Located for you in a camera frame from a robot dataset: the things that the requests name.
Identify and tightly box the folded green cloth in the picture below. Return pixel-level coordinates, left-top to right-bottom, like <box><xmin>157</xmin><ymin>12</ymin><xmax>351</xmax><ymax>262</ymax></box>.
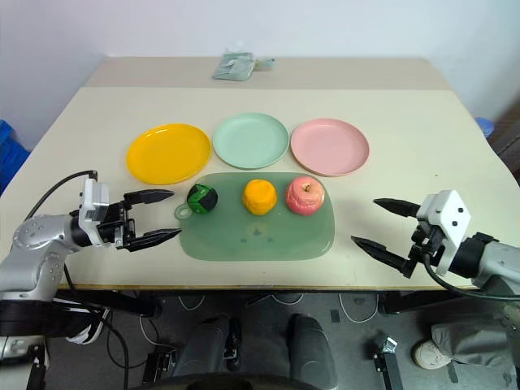
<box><xmin>210</xmin><ymin>51</ymin><xmax>257</xmax><ymax>82</ymax></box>

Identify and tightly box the black table frame bar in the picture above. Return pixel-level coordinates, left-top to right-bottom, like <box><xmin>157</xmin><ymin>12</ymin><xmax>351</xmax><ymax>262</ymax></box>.
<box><xmin>51</xmin><ymin>288</ymin><xmax>163</xmax><ymax>319</ymax></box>
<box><xmin>377</xmin><ymin>290</ymin><xmax>488</xmax><ymax>315</ymax></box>

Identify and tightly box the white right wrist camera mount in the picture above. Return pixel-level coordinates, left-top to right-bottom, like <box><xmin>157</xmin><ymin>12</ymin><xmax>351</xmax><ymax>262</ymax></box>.
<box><xmin>415</xmin><ymin>189</ymin><xmax>473</xmax><ymax>278</ymax></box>

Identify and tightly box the dark rounded shape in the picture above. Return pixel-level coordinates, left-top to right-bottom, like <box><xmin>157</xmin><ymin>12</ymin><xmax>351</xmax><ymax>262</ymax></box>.
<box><xmin>174</xmin><ymin>313</ymin><xmax>243</xmax><ymax>379</ymax></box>
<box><xmin>287</xmin><ymin>313</ymin><xmax>337</xmax><ymax>379</ymax></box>

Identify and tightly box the red apple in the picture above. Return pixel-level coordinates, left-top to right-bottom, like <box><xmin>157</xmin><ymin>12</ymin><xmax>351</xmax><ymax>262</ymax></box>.
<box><xmin>284</xmin><ymin>175</ymin><xmax>326</xmax><ymax>215</ymax></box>

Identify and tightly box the blue plastic crate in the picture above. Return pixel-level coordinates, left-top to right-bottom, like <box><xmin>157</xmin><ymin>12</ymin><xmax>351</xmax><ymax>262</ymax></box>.
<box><xmin>0</xmin><ymin>118</ymin><xmax>33</xmax><ymax>196</ymax></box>

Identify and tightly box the dark brown furniture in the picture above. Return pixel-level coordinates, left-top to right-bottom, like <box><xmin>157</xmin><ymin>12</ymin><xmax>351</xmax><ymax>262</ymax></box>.
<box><xmin>486</xmin><ymin>96</ymin><xmax>520</xmax><ymax>182</ymax></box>

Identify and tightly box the grey trouser leg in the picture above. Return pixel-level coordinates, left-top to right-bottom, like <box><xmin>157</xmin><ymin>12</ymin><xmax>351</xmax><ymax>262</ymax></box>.
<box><xmin>429</xmin><ymin>302</ymin><xmax>520</xmax><ymax>390</ymax></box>

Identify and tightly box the blue round container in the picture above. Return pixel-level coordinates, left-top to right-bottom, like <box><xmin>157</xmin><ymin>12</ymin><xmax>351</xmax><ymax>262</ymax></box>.
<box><xmin>474</xmin><ymin>116</ymin><xmax>496</xmax><ymax>136</ymax></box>

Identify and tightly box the black ribbed robot torso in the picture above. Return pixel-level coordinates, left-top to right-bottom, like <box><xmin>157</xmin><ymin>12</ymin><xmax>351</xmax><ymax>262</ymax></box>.
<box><xmin>0</xmin><ymin>297</ymin><xmax>85</xmax><ymax>339</ymax></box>

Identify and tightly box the pink plate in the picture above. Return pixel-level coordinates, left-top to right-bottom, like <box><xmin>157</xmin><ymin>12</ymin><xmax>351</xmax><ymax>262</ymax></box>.
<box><xmin>289</xmin><ymin>117</ymin><xmax>371</xmax><ymax>178</ymax></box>

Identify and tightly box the black floor device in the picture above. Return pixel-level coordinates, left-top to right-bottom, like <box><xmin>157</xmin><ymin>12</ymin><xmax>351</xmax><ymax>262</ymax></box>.
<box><xmin>141</xmin><ymin>348</ymin><xmax>179</xmax><ymax>384</ymax></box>

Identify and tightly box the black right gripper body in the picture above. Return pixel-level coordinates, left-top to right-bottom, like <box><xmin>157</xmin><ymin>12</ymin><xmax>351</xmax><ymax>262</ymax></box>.
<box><xmin>408</xmin><ymin>219</ymin><xmax>446</xmax><ymax>268</ymax></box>

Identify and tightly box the white floor cable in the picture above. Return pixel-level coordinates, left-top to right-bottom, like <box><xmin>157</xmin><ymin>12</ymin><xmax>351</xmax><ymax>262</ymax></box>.
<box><xmin>337</xmin><ymin>292</ymin><xmax>379</xmax><ymax>325</ymax></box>

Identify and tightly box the green black ball toy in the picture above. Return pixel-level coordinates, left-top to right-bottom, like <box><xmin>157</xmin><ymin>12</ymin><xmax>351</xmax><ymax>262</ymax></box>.
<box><xmin>186</xmin><ymin>183</ymin><xmax>219</xmax><ymax>215</ymax></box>

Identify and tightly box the translucent green cutting mat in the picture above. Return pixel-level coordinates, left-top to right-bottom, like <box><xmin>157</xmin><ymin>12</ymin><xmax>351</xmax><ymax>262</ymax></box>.
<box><xmin>174</xmin><ymin>171</ymin><xmax>336</xmax><ymax>262</ymax></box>

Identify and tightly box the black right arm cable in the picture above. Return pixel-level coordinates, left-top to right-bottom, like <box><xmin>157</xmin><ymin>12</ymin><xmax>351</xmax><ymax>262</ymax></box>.
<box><xmin>422</xmin><ymin>252</ymin><xmax>520</xmax><ymax>303</ymax></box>

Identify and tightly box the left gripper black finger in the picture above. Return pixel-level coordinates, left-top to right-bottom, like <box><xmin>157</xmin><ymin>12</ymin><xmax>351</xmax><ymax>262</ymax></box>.
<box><xmin>123</xmin><ymin>188</ymin><xmax>176</xmax><ymax>210</ymax></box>
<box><xmin>117</xmin><ymin>228</ymin><xmax>183</xmax><ymax>254</ymax></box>

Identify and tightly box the orange fruit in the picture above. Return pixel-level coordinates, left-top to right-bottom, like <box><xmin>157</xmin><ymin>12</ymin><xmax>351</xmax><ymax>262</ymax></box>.
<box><xmin>241</xmin><ymin>178</ymin><xmax>279</xmax><ymax>217</ymax></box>

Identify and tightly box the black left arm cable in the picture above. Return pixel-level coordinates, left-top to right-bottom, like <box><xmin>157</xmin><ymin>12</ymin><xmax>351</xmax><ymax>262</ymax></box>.
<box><xmin>24</xmin><ymin>169</ymin><xmax>100</xmax><ymax>223</ymax></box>

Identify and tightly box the black stand with silver tape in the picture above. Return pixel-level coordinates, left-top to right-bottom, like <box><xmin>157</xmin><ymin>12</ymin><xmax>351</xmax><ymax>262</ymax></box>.
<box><xmin>370</xmin><ymin>331</ymin><xmax>404</xmax><ymax>390</ymax></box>

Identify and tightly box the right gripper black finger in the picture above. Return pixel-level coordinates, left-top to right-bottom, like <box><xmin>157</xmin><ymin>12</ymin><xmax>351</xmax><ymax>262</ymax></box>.
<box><xmin>350</xmin><ymin>236</ymin><xmax>418</xmax><ymax>280</ymax></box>
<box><xmin>373</xmin><ymin>197</ymin><xmax>420</xmax><ymax>219</ymax></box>

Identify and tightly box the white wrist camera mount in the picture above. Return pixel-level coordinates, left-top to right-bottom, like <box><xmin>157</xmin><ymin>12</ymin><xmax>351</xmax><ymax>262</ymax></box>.
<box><xmin>415</xmin><ymin>189</ymin><xmax>473</xmax><ymax>278</ymax></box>
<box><xmin>78</xmin><ymin>178</ymin><xmax>111</xmax><ymax>247</ymax></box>

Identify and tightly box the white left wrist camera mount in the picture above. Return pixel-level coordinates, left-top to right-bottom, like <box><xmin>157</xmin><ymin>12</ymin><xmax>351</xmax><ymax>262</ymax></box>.
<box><xmin>78</xmin><ymin>178</ymin><xmax>111</xmax><ymax>247</ymax></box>

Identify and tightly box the yellow plate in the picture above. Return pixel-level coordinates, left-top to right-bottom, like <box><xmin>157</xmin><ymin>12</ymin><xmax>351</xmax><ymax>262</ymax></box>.
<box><xmin>126</xmin><ymin>123</ymin><xmax>213</xmax><ymax>185</ymax></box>

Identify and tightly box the black and white shoe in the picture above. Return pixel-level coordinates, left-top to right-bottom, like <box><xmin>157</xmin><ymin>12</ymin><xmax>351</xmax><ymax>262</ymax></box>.
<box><xmin>67</xmin><ymin>310</ymin><xmax>107</xmax><ymax>345</ymax></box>

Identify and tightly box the pale green plate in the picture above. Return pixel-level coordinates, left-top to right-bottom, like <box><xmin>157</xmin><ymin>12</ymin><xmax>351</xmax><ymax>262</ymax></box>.
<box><xmin>211</xmin><ymin>112</ymin><xmax>290</xmax><ymax>171</ymax></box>

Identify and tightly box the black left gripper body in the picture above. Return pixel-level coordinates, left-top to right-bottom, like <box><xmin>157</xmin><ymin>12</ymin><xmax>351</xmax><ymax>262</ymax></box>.
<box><xmin>97</xmin><ymin>199</ymin><xmax>137</xmax><ymax>250</ymax></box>

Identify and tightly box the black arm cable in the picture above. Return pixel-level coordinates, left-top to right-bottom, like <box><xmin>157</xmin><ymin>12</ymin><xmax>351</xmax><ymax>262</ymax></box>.
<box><xmin>24</xmin><ymin>169</ymin><xmax>100</xmax><ymax>223</ymax></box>
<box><xmin>422</xmin><ymin>252</ymin><xmax>520</xmax><ymax>303</ymax></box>

